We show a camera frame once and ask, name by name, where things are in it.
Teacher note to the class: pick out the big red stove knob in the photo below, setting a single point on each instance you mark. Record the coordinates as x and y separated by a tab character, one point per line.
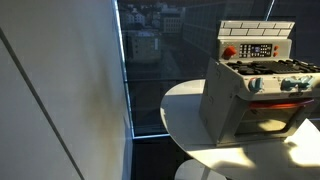
229	52

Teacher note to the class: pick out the small orange stove button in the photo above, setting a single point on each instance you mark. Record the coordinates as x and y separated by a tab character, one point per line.
275	54
276	47

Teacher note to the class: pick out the round white table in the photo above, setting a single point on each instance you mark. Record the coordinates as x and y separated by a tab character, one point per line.
186	123

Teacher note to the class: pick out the white toy kitchen stove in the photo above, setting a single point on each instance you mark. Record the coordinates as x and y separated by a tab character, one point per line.
220	100

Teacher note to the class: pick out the black stove control panel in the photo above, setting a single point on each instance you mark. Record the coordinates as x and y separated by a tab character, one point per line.
255	50

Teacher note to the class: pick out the blue stove knob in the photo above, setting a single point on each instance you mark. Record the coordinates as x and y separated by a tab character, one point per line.
288	84
256	85
306	81

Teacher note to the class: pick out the window frame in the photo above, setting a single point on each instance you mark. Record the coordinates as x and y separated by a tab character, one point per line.
126	76

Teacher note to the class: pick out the white round table base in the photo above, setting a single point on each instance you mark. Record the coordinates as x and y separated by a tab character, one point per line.
190	171

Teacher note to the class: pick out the pale building outside window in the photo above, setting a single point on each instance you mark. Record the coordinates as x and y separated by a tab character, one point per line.
145	46

